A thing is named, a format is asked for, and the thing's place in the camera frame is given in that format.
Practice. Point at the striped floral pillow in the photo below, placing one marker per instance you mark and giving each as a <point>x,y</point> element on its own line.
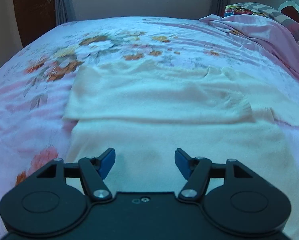
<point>251,8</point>

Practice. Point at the red white headboard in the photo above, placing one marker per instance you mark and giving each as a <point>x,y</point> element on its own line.
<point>290,9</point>

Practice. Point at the pink folded blanket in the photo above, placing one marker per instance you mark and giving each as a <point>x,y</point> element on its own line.
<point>281,42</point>

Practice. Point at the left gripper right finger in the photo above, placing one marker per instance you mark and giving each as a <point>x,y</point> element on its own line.
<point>196,172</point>

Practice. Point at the dark wooden wardrobe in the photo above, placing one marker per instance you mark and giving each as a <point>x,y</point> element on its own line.
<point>34,18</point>

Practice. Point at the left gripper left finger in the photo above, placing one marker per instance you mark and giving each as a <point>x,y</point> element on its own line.
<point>93,172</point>

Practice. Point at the left grey curtain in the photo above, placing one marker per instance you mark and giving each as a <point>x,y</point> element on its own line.
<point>64,11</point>

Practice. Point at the cream long-sleeve knit top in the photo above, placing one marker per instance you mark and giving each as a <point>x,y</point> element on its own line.
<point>145,112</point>

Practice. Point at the floral pink bed sheet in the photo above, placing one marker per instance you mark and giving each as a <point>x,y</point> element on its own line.
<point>35,83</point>

